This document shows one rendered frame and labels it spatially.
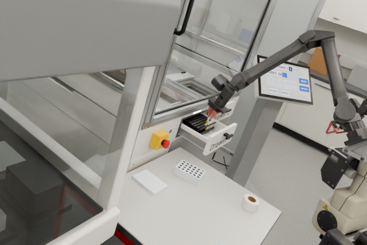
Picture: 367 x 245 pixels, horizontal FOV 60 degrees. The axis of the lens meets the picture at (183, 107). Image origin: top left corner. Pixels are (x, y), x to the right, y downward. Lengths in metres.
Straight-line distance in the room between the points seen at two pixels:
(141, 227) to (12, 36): 0.84
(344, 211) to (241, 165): 1.22
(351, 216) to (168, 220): 0.85
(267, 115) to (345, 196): 1.09
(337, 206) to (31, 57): 1.47
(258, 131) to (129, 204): 1.58
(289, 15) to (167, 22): 2.42
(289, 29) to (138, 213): 2.30
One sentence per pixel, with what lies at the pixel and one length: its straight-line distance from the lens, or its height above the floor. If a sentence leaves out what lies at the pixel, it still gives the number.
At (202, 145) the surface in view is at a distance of 1.56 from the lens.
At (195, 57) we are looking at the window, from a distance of 1.45.
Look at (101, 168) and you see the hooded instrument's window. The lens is 0.81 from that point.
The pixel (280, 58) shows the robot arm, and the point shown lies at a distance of 1.57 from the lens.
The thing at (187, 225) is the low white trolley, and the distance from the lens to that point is 1.24.
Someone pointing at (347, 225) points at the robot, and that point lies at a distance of 1.70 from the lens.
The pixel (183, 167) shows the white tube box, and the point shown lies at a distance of 1.45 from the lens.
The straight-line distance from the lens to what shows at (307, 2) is 3.06.
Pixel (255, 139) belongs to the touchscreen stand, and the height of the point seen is 0.55.
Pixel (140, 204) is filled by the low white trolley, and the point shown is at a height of 0.76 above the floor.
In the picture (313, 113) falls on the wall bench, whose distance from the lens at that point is 4.43.
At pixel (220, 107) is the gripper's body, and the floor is 1.03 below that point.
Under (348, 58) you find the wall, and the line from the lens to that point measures 4.96.
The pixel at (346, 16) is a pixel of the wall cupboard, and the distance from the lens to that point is 4.64.
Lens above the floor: 1.57
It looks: 22 degrees down
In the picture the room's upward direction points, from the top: 18 degrees clockwise
